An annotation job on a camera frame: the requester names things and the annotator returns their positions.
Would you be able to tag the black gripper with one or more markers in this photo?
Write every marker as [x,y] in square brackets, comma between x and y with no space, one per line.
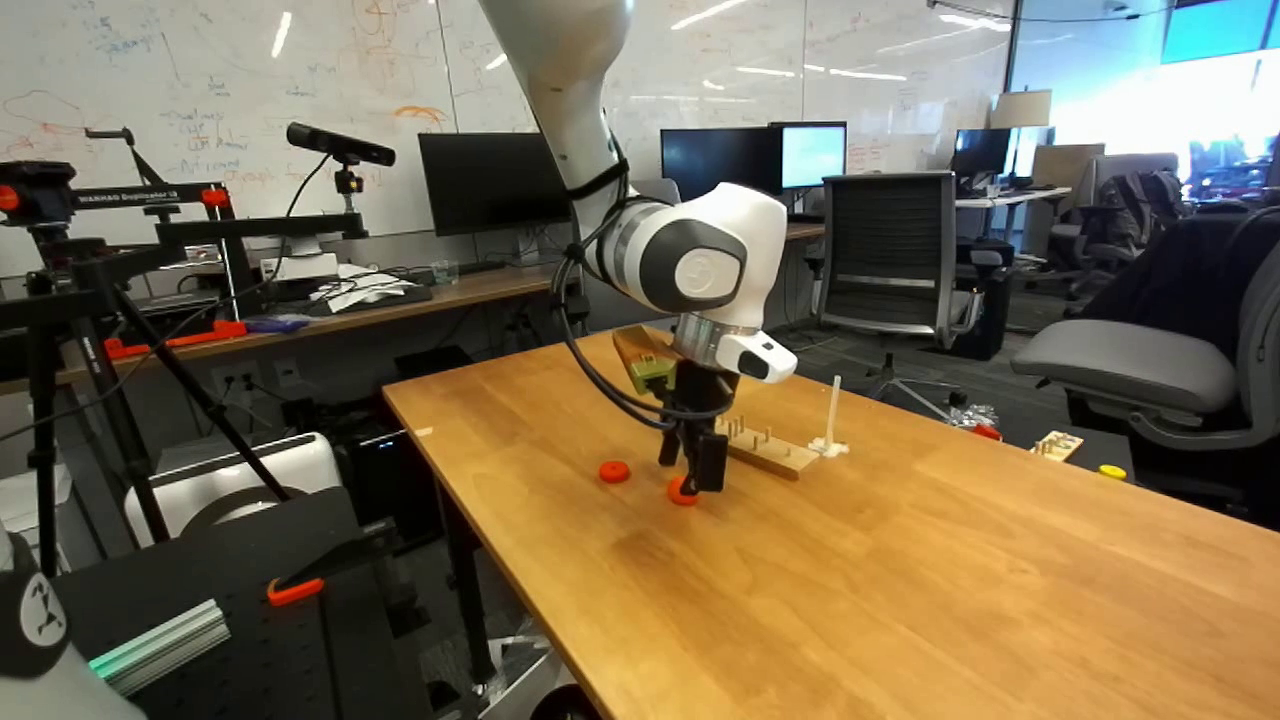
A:
[701,395]

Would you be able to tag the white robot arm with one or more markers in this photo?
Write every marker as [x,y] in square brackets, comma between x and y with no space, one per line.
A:
[701,260]

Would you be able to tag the wooden peg board platform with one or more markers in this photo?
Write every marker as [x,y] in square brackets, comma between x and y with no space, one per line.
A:
[766,450]

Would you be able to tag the white stand with rod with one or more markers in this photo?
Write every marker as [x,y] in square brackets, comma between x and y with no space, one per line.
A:
[824,444]

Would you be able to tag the black mesh office chair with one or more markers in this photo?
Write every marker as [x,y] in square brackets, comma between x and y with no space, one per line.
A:
[896,269]

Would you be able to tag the lit computer monitor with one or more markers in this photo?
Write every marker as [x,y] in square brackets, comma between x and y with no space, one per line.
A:
[808,154]

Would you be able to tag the black computer monitor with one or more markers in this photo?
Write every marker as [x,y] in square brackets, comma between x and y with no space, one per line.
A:
[482,183]

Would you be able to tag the grey office chair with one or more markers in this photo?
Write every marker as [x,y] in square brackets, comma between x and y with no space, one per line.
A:
[1202,423]

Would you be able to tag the wrist camera wooden mount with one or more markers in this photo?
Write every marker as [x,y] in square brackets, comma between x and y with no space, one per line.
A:
[653,374]

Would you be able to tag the black camera tripod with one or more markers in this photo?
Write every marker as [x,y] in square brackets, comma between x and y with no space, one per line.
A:
[41,200]

